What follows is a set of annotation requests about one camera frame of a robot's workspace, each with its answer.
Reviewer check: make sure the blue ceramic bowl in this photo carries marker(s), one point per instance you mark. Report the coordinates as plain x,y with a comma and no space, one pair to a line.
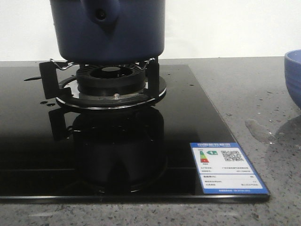
292,66

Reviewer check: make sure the right black pot support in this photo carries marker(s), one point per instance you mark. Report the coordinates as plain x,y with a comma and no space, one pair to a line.
48,71

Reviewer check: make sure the blue pot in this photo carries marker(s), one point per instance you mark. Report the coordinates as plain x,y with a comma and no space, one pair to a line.
109,31

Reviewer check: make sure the right gas burner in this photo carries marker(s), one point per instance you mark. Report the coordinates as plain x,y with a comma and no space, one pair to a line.
109,87

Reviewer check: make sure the blue energy label sticker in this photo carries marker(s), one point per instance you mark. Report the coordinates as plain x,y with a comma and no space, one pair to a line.
223,168

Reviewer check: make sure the black glass gas stove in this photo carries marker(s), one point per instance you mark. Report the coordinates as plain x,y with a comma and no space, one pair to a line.
49,154

